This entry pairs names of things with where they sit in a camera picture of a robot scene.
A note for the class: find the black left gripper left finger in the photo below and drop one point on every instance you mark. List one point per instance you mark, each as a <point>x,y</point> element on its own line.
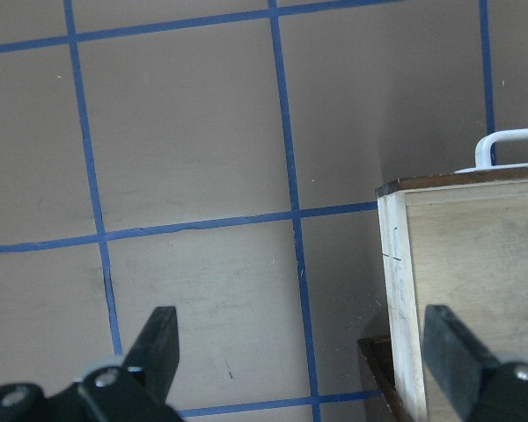
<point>134,390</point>

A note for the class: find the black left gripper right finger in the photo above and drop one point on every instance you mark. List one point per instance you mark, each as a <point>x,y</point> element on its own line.
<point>477,385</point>

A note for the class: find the wooden drawer with white handle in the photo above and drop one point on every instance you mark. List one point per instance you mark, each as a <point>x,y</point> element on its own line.
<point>461,240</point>

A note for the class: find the dark brown wooden cabinet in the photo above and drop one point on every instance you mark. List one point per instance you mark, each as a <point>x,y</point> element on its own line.
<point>377,377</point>

